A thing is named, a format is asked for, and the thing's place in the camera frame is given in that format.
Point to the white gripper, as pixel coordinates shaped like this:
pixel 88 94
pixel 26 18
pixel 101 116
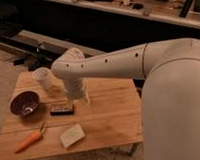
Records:
pixel 74 90

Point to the white ceramic cup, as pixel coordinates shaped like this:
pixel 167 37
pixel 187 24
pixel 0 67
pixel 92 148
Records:
pixel 42 76

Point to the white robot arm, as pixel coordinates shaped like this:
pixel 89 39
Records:
pixel 170 96

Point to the dark maroon ceramic bowl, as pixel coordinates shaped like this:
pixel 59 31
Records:
pixel 25 103

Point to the dark rectangular block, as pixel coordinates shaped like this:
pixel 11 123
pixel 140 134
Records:
pixel 61 109

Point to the beige sponge block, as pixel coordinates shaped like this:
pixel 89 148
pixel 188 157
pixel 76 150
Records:
pixel 72 135

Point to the wooden table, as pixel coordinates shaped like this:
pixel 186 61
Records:
pixel 112 119

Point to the long wooden bench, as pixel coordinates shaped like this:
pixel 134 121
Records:
pixel 42 48

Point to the orange carrot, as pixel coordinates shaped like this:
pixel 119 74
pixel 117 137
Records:
pixel 30 139

